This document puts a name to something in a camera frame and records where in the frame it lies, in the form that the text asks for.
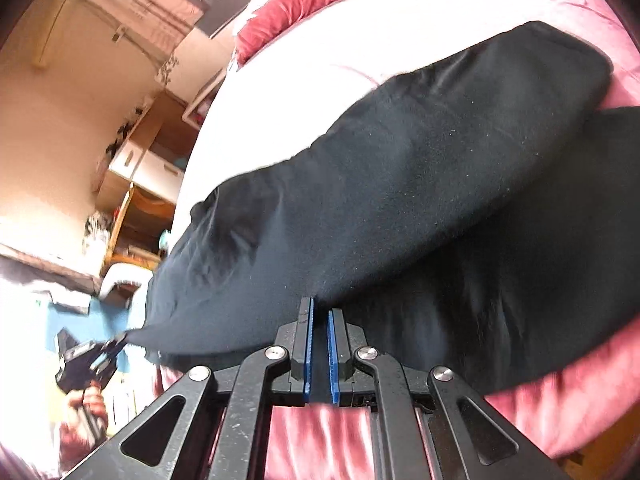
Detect person's left hand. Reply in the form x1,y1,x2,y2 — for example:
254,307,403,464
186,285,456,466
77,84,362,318
64,383,109,442

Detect white bedside shelf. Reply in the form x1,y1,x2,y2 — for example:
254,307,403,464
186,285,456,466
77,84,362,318
181,66,227,127

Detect black pants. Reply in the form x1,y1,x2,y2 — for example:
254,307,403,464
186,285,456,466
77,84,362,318
142,20,640,396

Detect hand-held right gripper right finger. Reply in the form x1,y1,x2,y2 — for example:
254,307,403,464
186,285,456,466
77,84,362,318
327,309,571,480

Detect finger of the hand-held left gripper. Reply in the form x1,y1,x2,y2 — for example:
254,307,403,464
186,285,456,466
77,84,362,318
101,332,129,362

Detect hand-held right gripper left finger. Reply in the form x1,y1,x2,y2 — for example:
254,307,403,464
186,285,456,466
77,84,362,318
62,296,315,480

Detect red duvet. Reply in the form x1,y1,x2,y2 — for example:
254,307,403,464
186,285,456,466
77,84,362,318
235,0,381,65

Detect pink blanket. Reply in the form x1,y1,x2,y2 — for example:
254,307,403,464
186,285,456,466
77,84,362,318
155,0,640,480

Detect wooden shelf unit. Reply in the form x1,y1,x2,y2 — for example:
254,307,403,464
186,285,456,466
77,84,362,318
92,91,201,281

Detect dark headboard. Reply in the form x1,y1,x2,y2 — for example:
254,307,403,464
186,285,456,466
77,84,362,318
199,0,268,40

